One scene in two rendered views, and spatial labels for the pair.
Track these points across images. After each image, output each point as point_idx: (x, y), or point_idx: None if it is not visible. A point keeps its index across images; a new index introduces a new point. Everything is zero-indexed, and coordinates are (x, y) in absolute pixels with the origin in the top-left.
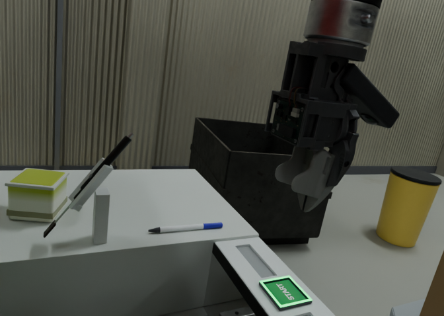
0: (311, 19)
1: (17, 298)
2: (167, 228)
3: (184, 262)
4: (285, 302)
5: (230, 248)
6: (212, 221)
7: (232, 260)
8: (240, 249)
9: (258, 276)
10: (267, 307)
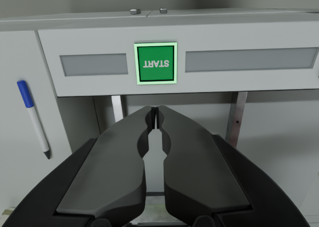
0: None
1: None
2: (44, 145)
3: (74, 115)
4: (170, 73)
5: (71, 85)
6: (7, 85)
7: (95, 91)
8: (69, 70)
9: (125, 76)
10: (168, 89)
